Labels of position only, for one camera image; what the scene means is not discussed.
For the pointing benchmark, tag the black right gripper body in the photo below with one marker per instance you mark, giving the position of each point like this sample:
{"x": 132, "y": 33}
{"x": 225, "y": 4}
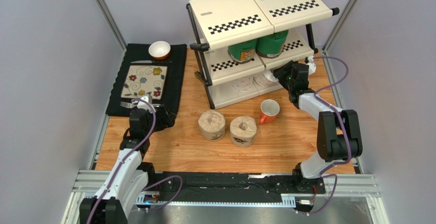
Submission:
{"x": 284, "y": 70}

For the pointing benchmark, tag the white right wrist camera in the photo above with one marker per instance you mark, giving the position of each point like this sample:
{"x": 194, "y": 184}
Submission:
{"x": 309, "y": 61}

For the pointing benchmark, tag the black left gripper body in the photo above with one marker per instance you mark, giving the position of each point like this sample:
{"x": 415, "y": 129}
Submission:
{"x": 150, "y": 118}

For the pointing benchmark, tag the black cloth placemat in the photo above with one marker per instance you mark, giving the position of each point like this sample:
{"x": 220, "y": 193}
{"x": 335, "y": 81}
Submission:
{"x": 173, "y": 84}

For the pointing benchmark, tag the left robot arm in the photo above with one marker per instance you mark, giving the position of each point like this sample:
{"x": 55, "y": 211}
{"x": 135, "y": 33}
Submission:
{"x": 130, "y": 175}

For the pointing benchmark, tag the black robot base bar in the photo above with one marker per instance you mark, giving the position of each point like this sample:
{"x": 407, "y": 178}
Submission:
{"x": 217, "y": 187}

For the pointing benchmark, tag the white orange-rimmed bowl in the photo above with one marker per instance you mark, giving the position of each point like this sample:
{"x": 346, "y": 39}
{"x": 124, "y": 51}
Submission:
{"x": 159, "y": 50}

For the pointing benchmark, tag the orange mug white inside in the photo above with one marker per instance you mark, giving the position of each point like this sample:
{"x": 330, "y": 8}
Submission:
{"x": 269, "y": 109}

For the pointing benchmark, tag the cream checkered three-tier shelf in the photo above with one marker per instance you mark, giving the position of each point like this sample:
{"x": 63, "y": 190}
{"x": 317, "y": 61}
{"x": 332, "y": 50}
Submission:
{"x": 218, "y": 24}

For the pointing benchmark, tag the silver knife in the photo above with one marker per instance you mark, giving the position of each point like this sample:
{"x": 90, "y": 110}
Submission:
{"x": 145, "y": 62}

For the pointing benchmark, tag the floral square plate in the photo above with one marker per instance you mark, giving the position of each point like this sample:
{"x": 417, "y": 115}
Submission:
{"x": 144, "y": 80}

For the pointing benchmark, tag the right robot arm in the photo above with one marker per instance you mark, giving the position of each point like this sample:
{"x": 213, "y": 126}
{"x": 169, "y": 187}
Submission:
{"x": 338, "y": 132}

